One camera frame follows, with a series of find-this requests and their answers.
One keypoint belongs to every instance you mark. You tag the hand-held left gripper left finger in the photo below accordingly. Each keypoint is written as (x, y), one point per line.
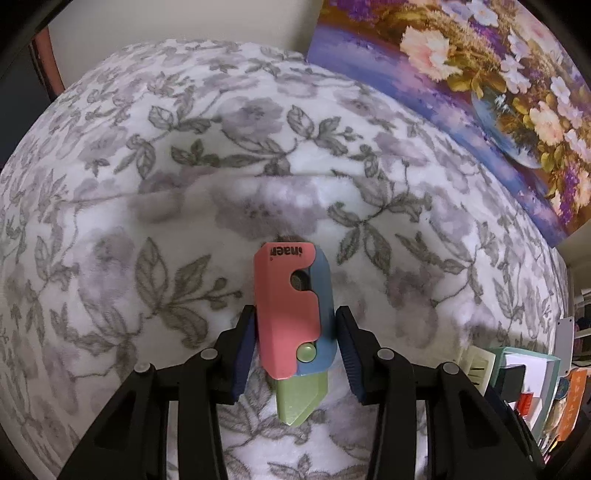
(244, 360)

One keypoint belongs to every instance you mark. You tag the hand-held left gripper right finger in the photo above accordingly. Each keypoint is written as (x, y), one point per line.
(353, 360)

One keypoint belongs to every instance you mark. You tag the pink blue toy knife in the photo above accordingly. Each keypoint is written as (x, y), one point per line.
(281, 314)

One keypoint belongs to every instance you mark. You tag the black box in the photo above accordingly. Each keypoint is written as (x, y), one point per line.
(511, 381)

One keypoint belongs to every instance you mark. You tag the orange tube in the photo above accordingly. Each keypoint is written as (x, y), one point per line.
(524, 404)

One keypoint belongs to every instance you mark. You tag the teal white tray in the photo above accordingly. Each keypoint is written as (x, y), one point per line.
(547, 369)

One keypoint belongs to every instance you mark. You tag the grey floral blanket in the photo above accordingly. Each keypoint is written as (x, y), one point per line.
(184, 161)

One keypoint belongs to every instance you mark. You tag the orange box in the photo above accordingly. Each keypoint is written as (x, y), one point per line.
(575, 401)

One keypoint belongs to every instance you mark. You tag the white shelf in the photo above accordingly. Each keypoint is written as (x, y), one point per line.
(581, 323)

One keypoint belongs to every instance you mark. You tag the floral painting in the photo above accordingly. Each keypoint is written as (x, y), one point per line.
(461, 69)

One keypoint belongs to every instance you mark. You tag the brown wooden board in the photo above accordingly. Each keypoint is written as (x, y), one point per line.
(46, 60)

